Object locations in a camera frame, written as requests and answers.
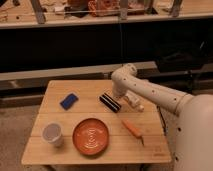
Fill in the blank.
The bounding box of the orange toy carrot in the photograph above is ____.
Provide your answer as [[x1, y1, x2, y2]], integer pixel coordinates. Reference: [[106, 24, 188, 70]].
[[122, 120, 144, 143]]

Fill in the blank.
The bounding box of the orange object on shelf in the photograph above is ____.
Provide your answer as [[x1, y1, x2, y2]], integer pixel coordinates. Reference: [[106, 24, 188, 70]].
[[88, 0, 119, 17]]

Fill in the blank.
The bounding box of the white plastic bottle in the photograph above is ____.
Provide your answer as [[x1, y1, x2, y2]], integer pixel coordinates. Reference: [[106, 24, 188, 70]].
[[124, 91, 144, 112]]

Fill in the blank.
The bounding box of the blue sponge block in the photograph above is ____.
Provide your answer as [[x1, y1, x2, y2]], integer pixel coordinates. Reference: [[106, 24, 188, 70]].
[[60, 93, 78, 110]]

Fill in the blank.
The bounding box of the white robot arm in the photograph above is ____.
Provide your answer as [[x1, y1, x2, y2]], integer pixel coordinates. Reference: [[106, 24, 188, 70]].
[[111, 63, 213, 171]]

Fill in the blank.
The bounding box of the black whiteboard eraser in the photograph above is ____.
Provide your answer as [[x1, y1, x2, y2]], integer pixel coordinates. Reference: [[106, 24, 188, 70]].
[[99, 93, 121, 113]]

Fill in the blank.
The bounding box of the translucent plastic cup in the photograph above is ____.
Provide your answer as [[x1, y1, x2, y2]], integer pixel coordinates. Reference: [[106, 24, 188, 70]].
[[42, 123, 63, 147]]

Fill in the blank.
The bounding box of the orange round plate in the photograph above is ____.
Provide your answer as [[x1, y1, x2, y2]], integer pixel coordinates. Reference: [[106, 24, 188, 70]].
[[72, 118, 109, 156]]

